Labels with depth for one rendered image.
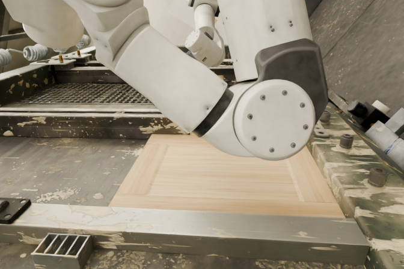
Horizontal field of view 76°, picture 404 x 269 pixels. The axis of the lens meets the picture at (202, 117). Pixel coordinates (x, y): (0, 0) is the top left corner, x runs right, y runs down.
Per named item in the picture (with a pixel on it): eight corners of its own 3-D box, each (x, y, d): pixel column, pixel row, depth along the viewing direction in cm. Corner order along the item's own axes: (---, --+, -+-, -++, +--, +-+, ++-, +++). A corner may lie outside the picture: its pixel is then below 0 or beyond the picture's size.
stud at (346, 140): (353, 150, 56) (356, 138, 55) (341, 149, 56) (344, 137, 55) (348, 145, 58) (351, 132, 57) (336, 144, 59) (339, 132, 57)
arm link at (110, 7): (4, 3, 27) (110, 83, 29) (-16, -83, 20) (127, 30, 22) (52, -21, 31) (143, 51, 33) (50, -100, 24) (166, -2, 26)
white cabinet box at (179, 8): (291, 49, 428) (184, -22, 402) (269, 77, 457) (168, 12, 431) (287, 41, 481) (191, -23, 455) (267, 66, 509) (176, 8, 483)
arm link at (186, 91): (124, 78, 34) (237, 164, 37) (101, 74, 24) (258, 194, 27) (174, 14, 34) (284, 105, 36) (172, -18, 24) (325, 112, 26)
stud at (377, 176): (386, 189, 44) (391, 174, 43) (371, 188, 44) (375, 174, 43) (379, 180, 46) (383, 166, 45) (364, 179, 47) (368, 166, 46)
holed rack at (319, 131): (329, 137, 62) (329, 134, 62) (315, 137, 62) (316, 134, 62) (258, 44, 213) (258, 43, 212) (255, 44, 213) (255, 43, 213)
